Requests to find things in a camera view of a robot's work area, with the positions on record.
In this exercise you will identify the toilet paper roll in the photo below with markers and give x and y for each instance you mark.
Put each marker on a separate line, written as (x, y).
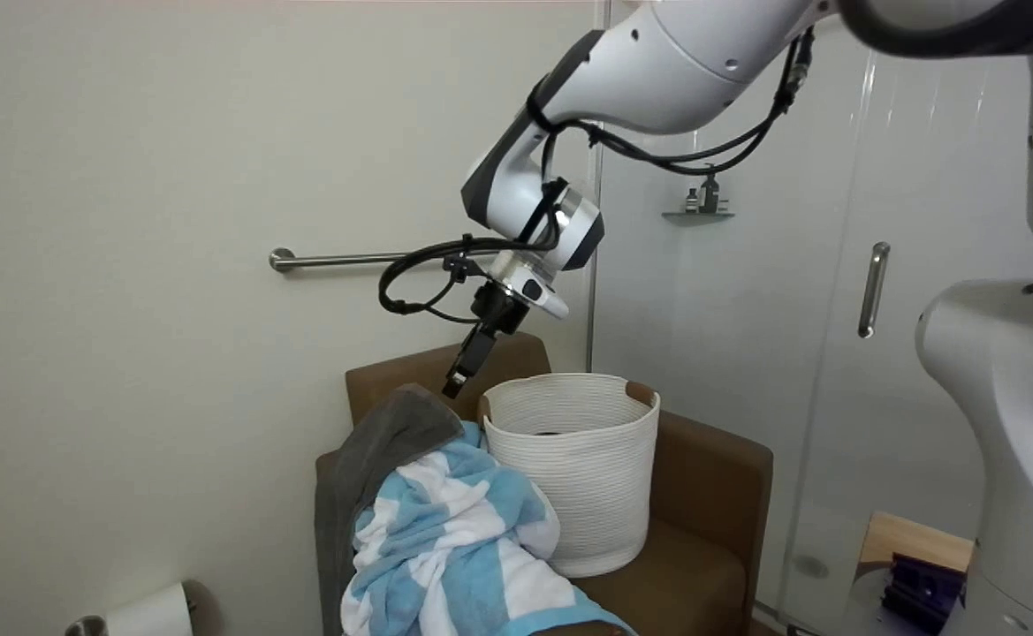
(152, 614)

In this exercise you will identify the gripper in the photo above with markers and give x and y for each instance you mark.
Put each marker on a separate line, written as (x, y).
(498, 311)

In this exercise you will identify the silver toilet paper holder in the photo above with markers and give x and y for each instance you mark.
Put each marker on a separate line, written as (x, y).
(85, 627)

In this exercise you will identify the blue white striped towel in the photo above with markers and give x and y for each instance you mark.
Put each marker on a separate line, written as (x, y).
(454, 548)

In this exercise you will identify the small dark bottle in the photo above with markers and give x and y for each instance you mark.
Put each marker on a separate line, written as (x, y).
(692, 203)

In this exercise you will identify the purple object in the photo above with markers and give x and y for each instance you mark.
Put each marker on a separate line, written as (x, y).
(922, 592)

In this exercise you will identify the glass shower enclosure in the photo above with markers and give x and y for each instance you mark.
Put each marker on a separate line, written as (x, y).
(834, 424)

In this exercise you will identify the grey shower shelf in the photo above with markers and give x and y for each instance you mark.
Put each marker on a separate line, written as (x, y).
(697, 216)

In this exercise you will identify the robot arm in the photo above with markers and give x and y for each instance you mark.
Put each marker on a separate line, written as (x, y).
(657, 62)

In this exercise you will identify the silver towel bar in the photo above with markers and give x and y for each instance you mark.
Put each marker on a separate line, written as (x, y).
(339, 260)

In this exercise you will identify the grey towel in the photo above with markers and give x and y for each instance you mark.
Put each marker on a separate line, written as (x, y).
(383, 442)

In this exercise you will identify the brown armchair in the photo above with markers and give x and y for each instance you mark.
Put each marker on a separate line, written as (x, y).
(702, 495)

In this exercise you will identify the dark pump bottle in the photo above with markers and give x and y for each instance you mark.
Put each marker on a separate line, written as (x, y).
(709, 196)

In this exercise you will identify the wooden stool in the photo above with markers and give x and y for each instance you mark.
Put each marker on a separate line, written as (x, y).
(918, 539)

